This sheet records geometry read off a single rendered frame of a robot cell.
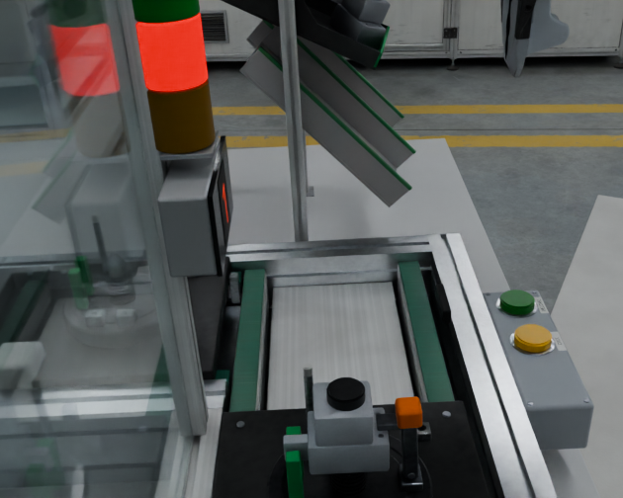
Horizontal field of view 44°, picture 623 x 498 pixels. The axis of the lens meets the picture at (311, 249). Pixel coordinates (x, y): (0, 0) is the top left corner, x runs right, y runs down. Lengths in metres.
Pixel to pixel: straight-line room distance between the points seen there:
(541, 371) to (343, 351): 0.23
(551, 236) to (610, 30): 2.19
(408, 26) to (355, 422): 4.36
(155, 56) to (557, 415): 0.51
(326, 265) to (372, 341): 0.14
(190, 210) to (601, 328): 0.68
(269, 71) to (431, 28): 3.87
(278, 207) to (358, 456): 0.82
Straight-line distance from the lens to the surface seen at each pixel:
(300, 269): 1.04
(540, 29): 0.86
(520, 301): 0.94
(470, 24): 4.90
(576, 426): 0.84
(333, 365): 0.92
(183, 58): 0.58
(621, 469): 0.92
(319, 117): 1.05
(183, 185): 0.60
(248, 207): 1.40
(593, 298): 1.17
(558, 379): 0.85
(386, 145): 1.19
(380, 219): 1.33
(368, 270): 1.06
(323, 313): 1.00
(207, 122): 0.61
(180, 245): 0.60
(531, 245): 3.01
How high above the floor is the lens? 1.49
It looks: 30 degrees down
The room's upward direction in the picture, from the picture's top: 3 degrees counter-clockwise
